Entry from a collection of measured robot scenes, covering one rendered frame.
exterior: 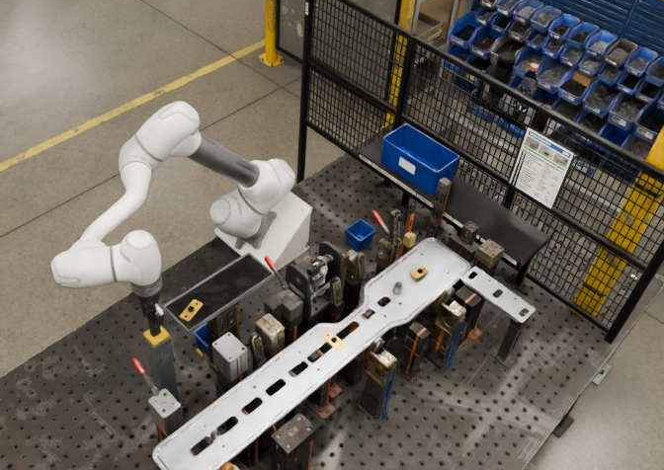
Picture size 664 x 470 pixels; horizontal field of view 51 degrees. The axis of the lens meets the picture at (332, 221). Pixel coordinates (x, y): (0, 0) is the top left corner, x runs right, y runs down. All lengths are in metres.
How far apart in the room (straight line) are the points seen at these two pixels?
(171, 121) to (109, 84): 3.08
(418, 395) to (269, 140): 2.56
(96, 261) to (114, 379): 0.88
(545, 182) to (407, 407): 1.03
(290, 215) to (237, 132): 1.96
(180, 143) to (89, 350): 0.94
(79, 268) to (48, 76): 3.72
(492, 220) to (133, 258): 1.56
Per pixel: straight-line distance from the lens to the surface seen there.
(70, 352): 2.91
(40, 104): 5.35
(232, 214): 2.84
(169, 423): 2.31
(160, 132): 2.39
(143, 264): 1.98
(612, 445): 3.75
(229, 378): 2.38
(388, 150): 3.05
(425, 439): 2.67
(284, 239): 3.00
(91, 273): 2.01
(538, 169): 2.85
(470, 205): 2.99
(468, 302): 2.70
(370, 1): 4.65
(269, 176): 2.78
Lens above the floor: 3.03
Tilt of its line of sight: 45 degrees down
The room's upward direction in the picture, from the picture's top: 6 degrees clockwise
